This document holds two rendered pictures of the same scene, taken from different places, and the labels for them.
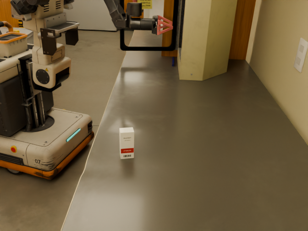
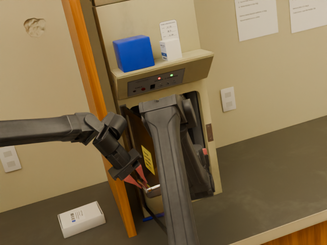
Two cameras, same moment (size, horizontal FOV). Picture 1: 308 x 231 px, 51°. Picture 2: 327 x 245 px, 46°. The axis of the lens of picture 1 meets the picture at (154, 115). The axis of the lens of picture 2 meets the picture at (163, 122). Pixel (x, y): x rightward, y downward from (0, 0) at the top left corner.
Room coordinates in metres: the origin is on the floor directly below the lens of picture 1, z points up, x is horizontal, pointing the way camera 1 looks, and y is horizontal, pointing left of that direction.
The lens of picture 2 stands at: (1.92, 1.14, 1.74)
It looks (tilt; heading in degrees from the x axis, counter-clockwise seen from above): 19 degrees down; 257
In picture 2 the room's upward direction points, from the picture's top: 11 degrees counter-clockwise
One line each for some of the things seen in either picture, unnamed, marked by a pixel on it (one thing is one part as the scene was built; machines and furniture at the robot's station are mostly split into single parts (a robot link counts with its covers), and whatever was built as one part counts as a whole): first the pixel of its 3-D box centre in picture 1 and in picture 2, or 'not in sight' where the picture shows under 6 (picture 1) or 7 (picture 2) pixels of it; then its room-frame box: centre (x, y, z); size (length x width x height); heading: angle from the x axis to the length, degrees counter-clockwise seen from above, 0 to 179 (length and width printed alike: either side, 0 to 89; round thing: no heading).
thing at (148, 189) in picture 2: not in sight; (149, 183); (1.75, 0.13, 1.20); 0.10 x 0.05 x 0.03; 97
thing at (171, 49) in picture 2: not in sight; (170, 49); (1.56, -0.06, 1.54); 0.05 x 0.05 x 0.06; 4
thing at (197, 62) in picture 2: not in sight; (164, 76); (1.60, -0.06, 1.46); 0.32 x 0.12 x 0.10; 179
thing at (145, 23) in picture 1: (148, 24); not in sight; (1.59, 0.05, 1.16); 0.10 x 0.07 x 0.07; 179
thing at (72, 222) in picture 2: not in sight; (81, 218); (1.99, -0.22, 0.96); 0.16 x 0.12 x 0.04; 5
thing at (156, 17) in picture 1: (162, 23); not in sight; (1.62, -0.03, 1.16); 0.09 x 0.07 x 0.07; 89
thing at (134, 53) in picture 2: not in sight; (133, 53); (1.69, -0.06, 1.56); 0.10 x 0.10 x 0.09; 89
